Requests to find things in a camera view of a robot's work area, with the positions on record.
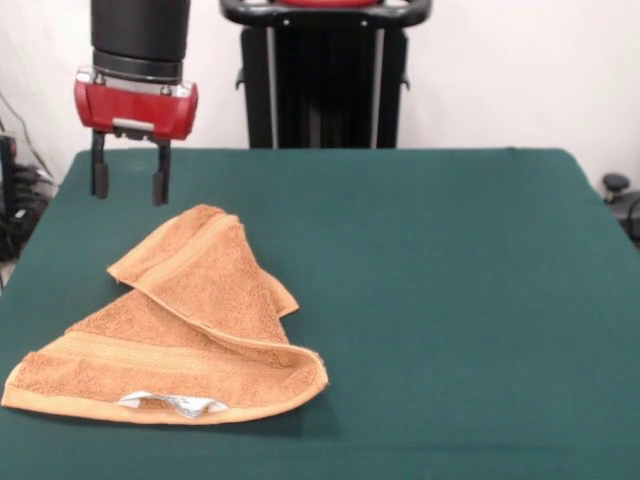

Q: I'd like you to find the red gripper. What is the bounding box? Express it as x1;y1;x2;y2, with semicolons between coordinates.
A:
73;79;200;208

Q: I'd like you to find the orange terry towel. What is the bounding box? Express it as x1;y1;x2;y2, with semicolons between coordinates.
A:
0;203;331;427

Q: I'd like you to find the black electronics box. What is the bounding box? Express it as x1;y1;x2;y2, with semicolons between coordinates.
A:
0;133;19;262

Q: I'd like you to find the dark green table cloth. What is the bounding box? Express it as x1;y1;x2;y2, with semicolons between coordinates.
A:
0;146;640;480

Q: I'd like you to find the black office chair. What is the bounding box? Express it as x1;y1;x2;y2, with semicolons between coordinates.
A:
601;172;640;251

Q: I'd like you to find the black cable bundle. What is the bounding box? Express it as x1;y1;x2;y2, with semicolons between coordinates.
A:
10;163;57;236

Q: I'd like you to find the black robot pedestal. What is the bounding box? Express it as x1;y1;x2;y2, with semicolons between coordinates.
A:
218;0;432;150

